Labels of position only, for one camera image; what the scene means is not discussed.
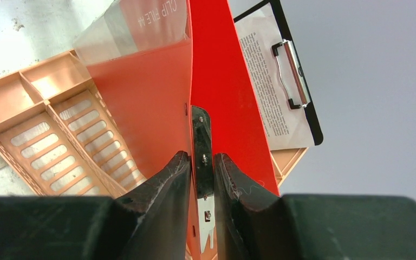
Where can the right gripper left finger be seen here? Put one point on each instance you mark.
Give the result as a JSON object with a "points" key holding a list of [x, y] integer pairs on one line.
{"points": [[149, 222]]}

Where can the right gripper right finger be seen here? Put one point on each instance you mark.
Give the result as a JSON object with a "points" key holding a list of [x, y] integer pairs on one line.
{"points": [[253, 223]]}

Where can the orange plastic file organizer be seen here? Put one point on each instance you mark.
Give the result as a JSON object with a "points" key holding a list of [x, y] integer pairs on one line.
{"points": [[57, 133]]}

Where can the black clipboard with paper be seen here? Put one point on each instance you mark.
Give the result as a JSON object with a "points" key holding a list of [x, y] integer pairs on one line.
{"points": [[287, 111]]}

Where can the thin red folder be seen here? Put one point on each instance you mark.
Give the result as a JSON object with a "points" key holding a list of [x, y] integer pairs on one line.
{"points": [[152, 61]]}

